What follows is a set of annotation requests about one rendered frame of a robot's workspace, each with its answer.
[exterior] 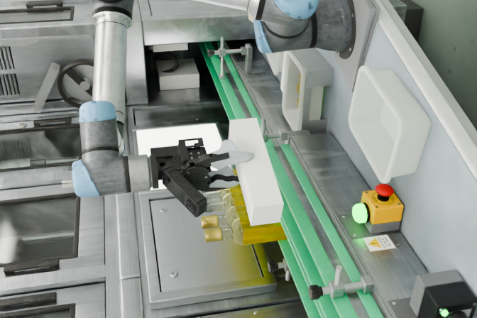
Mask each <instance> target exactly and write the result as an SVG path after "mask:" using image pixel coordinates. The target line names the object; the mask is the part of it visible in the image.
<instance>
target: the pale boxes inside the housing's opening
mask: <svg viewBox="0 0 477 318"><path fill-rule="evenodd" d="M152 48H153V52H163V51H174V50H188V46H187V43H179V44H167V45H152ZM178 62H179V65H178V68H177V69H176V70H175V71H173V72H162V71H165V70H169V69H171V68H172V67H174V66H175V62H174V60H160V61H156V72H158V76H157V77H158V84H159V88H160V90H170V89H187V88H197V87H199V72H198V69H197V66H196V64H195V61H194V58H190V59H180V60H178Z"/></svg>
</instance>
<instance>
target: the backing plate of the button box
mask: <svg viewBox="0 0 477 318"><path fill-rule="evenodd" d="M339 218H340V220H341V222H342V223H343V225H344V227H345V228H346V230H347V232H348V233H349V236H350V237H351V239H360V238H365V237H372V236H381V235H387V234H396V233H400V232H399V230H394V231H385V232H379V233H374V234H371V233H370V231H369V230H368V229H367V227H366V225H365V224H364V223H358V222H356V221H355V220H354V218H353V214H342V215H339Z"/></svg>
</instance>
